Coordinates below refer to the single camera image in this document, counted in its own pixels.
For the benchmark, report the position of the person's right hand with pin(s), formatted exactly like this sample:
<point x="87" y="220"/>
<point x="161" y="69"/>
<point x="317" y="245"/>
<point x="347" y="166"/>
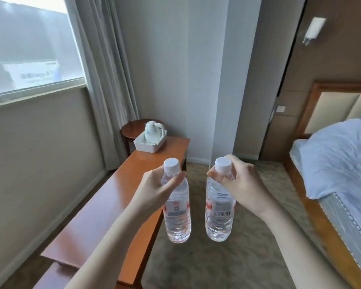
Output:
<point x="246" y="186"/>

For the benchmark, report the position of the person's left hand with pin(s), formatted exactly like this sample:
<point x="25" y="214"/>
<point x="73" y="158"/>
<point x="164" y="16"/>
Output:
<point x="147" y="195"/>

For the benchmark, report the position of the person's left thumb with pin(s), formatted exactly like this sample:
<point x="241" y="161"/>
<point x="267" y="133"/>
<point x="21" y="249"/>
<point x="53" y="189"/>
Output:
<point x="175" y="181"/>

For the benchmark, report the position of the person's right thumb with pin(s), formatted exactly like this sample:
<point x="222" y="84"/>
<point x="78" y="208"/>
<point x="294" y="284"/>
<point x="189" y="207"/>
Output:
<point x="218" y="179"/>

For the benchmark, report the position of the clear water bottle white label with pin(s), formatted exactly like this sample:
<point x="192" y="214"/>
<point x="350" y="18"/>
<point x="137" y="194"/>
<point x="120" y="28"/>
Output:
<point x="177" y="219"/>

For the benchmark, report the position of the clear water bottle barcode label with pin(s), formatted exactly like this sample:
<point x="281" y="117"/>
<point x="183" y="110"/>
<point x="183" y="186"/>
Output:
<point x="219" y="219"/>

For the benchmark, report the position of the person's right forearm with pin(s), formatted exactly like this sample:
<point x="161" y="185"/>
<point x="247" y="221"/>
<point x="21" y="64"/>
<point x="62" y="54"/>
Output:
<point x="297" y="246"/>

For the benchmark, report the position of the person's left forearm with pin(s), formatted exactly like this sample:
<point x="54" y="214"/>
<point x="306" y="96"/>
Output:
<point x="108" y="249"/>

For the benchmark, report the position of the white rectangular tray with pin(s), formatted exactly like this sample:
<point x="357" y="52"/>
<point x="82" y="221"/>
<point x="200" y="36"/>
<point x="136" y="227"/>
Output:
<point x="149" y="145"/>

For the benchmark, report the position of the white electric kettle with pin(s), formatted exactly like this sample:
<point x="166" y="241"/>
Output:
<point x="152" y="131"/>

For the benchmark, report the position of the round dark wooden table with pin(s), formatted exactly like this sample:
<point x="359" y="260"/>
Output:
<point x="132" y="130"/>

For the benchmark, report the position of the long wooden desk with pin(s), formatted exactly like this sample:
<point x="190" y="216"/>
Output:
<point x="108" y="207"/>

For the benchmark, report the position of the white duvet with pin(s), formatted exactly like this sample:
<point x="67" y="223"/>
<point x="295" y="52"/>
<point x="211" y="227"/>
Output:
<point x="340" y="159"/>

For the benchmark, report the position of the grey curtain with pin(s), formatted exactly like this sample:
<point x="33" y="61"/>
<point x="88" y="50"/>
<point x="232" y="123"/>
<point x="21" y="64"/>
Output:
<point x="108" y="72"/>

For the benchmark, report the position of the wooden padded headboard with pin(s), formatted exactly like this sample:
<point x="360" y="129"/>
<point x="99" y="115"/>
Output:
<point x="334" y="108"/>

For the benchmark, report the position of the grey patterned mattress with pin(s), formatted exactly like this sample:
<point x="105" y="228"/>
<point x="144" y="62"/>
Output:
<point x="352" y="225"/>

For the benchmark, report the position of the window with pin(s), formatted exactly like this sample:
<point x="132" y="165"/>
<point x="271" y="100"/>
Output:
<point x="30" y="45"/>

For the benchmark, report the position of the white wall switch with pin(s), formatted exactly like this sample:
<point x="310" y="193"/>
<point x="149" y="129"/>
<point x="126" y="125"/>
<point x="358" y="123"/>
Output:
<point x="280" y="109"/>

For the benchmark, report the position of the wooden bed frame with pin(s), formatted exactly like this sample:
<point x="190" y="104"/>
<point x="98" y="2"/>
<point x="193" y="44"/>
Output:
<point x="322" y="225"/>

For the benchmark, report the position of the white wall lamp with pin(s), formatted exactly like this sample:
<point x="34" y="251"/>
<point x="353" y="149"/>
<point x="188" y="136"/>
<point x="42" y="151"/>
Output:
<point x="313" y="29"/>

